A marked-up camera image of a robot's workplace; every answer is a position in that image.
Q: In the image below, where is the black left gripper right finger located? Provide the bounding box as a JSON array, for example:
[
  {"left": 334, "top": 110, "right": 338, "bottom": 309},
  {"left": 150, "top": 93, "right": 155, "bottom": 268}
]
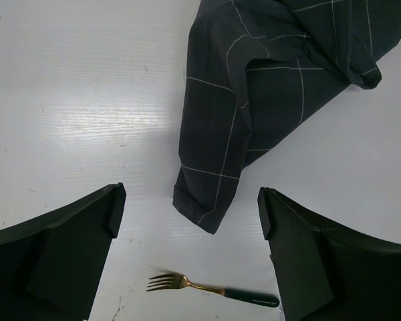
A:
[{"left": 257, "top": 188, "right": 401, "bottom": 320}]

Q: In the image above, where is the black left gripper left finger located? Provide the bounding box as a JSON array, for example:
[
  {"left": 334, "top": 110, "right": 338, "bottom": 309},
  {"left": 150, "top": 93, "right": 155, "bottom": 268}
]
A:
[{"left": 0, "top": 183, "right": 126, "bottom": 320}]

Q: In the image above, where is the dark checked cloth napkin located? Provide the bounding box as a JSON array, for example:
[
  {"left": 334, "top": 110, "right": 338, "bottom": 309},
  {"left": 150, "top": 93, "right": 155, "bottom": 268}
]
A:
[{"left": 172, "top": 0, "right": 401, "bottom": 234}]

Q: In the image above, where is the gold fork green handle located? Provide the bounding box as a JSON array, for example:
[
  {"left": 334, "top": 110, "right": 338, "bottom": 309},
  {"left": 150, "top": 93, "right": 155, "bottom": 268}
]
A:
[{"left": 146, "top": 272, "right": 280, "bottom": 308}]

